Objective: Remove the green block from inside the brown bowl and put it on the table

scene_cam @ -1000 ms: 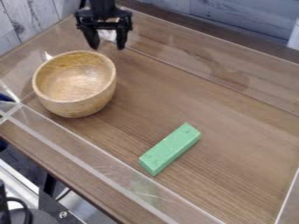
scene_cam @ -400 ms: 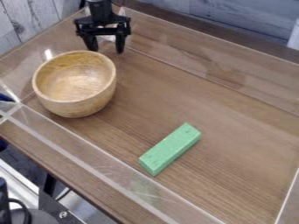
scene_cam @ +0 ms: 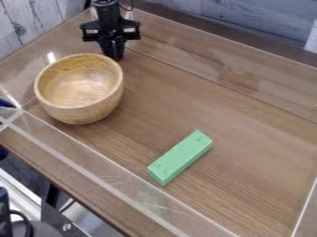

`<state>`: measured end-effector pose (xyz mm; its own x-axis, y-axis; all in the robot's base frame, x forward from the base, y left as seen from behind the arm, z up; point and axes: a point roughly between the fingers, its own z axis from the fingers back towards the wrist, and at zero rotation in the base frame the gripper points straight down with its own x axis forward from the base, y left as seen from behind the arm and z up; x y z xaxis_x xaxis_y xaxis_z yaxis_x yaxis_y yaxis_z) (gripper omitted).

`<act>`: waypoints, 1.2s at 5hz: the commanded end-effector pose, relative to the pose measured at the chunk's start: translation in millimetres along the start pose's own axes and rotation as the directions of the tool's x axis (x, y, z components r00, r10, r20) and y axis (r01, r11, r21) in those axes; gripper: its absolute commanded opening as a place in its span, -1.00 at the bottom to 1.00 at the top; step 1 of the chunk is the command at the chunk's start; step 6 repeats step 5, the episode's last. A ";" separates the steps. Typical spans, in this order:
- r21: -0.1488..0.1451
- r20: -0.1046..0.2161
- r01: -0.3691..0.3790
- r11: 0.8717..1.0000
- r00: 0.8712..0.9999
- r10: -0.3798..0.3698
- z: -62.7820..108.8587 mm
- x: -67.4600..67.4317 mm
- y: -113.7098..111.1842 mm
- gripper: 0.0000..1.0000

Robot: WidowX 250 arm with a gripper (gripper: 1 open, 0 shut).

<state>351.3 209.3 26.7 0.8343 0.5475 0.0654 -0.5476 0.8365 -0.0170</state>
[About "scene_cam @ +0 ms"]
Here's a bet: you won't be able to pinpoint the grey metal bracket with screw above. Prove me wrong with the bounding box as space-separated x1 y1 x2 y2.
41 209 91 237

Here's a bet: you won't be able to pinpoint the white object at right edge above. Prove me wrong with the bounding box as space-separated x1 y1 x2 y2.
305 19 317 54

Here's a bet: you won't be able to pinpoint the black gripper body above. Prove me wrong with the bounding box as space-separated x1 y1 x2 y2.
79 0 142 42

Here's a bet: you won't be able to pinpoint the black table leg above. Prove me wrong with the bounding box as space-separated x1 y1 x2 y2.
45 184 60 208

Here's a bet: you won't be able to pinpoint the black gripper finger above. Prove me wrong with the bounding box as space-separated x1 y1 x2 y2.
113 37 126 60
97 37 113 57

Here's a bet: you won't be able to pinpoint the black cable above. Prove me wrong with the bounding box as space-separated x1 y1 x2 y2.
8 209 35 237

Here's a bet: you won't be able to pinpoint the brown wooden bowl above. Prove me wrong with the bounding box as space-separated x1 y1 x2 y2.
33 53 124 125

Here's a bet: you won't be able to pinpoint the green rectangular block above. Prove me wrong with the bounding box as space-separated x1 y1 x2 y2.
147 131 212 186

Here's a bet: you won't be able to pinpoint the clear acrylic tray walls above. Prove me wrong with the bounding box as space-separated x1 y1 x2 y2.
0 6 317 237

